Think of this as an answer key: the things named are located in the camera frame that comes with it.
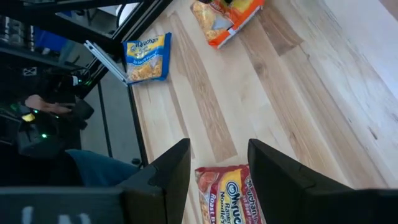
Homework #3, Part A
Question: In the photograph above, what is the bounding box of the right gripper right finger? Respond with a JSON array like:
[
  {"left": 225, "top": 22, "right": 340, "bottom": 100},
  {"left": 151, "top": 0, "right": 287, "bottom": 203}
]
[{"left": 248, "top": 139, "right": 352, "bottom": 224}]

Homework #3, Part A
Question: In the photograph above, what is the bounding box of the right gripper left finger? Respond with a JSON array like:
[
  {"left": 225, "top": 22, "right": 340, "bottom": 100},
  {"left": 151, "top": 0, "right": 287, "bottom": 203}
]
[{"left": 119, "top": 139, "right": 191, "bottom": 224}]

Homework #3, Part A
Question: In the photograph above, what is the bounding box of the red roast beef ramen pack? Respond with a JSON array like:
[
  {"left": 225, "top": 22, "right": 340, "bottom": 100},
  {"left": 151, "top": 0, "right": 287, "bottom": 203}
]
[{"left": 194, "top": 164, "right": 267, "bottom": 224}]

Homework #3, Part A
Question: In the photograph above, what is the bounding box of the blue soy sauce ramen pack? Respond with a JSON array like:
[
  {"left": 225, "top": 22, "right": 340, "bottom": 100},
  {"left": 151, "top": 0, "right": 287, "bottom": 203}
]
[{"left": 122, "top": 32, "right": 173, "bottom": 85}]

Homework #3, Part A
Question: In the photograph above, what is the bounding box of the orange chicken ramen pack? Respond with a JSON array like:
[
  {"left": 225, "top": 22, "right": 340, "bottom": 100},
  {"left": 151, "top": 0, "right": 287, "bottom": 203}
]
[{"left": 190, "top": 0, "right": 266, "bottom": 50}]

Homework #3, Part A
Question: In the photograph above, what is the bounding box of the person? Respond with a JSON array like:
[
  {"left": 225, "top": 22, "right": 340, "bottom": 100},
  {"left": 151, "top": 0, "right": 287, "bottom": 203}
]
[{"left": 0, "top": 146, "right": 142, "bottom": 188}]

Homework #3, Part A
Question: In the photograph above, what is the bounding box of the silver aluminium bar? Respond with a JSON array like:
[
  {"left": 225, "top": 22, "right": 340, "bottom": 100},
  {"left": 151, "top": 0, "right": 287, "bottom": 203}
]
[{"left": 83, "top": 39, "right": 129, "bottom": 87}]

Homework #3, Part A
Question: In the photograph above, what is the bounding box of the person's hand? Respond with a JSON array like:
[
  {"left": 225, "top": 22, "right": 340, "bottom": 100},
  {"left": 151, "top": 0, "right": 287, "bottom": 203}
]
[{"left": 24, "top": 94, "right": 73, "bottom": 115}]

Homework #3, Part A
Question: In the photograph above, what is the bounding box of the blue desk panel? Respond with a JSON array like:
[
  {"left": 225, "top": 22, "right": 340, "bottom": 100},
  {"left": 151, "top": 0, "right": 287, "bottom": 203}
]
[{"left": 32, "top": 26, "right": 75, "bottom": 55}]

